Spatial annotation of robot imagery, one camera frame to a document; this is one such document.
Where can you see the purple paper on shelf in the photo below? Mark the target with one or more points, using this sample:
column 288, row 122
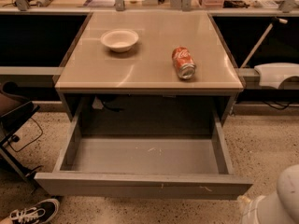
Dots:
column 99, row 3

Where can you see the beige top cabinet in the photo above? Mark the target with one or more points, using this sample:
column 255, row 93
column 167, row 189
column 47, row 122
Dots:
column 147, row 67

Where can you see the black and white sneaker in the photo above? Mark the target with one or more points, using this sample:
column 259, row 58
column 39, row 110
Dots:
column 41, row 213

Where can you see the dark chair with metal legs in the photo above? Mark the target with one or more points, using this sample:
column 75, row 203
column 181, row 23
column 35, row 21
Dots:
column 15, row 110

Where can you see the white paper bowl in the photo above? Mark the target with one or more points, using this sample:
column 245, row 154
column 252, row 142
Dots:
column 119, row 40

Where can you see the red soda can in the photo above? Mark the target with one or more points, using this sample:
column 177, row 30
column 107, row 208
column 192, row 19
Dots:
column 183, row 63

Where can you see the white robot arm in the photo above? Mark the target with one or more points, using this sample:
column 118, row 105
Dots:
column 279, row 207

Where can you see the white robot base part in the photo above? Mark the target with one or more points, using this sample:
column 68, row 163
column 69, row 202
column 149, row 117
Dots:
column 274, row 74

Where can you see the dark clutter on shelf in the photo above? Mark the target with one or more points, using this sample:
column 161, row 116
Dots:
column 235, row 4

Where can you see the grey top drawer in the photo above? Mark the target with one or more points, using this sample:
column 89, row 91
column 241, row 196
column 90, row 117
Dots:
column 146, row 147

